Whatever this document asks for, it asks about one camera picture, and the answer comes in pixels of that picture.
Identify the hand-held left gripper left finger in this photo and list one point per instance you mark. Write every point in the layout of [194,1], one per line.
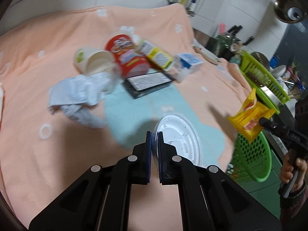
[149,154]

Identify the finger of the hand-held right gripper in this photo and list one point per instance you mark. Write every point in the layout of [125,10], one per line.
[274,126]

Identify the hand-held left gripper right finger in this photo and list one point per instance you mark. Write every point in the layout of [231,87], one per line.
[161,154]

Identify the yellow snack packet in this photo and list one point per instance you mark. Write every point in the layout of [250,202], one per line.
[250,115]

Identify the white plastic lid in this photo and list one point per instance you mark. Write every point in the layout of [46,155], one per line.
[178,130]

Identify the green plastic basket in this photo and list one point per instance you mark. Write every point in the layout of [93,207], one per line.
[255,158]

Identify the black box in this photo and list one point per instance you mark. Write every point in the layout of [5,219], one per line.
[149,81]

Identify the white wrapper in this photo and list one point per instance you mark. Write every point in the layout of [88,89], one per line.
[72,91]

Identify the red instant noodle cup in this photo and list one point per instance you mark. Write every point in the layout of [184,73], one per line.
[125,53]

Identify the person's right forearm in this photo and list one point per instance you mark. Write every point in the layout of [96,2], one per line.
[296,204]

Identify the person's right hand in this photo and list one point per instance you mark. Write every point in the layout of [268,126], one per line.
[285,173]

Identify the metal tray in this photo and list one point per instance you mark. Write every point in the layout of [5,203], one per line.
[269,93]

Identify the stack of white bowls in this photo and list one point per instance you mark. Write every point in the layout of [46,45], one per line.
[280,71]

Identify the blue container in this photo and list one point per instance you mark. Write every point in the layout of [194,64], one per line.
[274,62]

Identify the metal pot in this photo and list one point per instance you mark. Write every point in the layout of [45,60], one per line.
[261,59]

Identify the green dish rack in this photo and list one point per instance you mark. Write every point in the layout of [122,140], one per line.
[250,60]

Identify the clear plastic piece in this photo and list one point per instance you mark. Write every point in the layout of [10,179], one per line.
[180,74]

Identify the white floral plate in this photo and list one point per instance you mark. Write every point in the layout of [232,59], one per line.
[209,56]

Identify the blue white carton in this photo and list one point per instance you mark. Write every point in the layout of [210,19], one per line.
[190,61]

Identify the green glass bottle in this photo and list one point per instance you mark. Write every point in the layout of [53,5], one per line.
[222,43]

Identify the yellow carton box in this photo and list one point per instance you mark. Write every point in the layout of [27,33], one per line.
[156,55]

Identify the peach printed blanket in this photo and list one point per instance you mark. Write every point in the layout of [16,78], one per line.
[48,149]

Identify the white paper cup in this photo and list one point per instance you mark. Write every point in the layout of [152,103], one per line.
[96,61]

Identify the pink brush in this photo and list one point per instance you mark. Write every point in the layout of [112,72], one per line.
[221,28]

